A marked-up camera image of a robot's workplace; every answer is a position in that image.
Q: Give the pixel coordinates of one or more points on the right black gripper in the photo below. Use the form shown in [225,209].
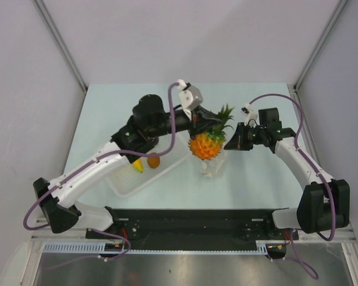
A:
[238,142]

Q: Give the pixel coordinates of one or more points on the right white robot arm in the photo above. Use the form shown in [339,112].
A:
[325,201]

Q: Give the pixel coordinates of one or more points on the white plastic basket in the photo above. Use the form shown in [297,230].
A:
[127,181]

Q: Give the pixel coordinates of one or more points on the left aluminium frame post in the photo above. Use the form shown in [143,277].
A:
[60,43]

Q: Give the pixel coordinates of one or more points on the yellow toy banana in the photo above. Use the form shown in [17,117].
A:
[138,165]

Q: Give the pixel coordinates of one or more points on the toy pineapple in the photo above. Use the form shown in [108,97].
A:
[208,145]

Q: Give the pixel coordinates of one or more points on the brown kiwi toy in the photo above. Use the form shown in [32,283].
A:
[153,161]

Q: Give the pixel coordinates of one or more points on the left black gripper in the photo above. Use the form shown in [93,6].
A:
[201,119]

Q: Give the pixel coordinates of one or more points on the clear zip top bag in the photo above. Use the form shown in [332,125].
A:
[212,168]

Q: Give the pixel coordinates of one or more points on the right aluminium frame post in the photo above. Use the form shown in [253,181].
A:
[322,40]

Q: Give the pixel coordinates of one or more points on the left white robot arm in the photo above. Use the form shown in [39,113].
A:
[149,132]

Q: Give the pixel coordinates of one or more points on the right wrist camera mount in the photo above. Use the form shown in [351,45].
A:
[251,115]

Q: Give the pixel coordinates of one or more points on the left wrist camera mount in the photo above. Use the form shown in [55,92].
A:
[189,95]

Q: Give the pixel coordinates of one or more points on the aluminium frame post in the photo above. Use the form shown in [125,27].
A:
[60,43]
[322,40]

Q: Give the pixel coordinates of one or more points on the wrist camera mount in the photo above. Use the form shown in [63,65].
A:
[251,115]
[189,95]

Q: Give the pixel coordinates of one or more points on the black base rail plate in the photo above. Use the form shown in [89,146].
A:
[192,230]

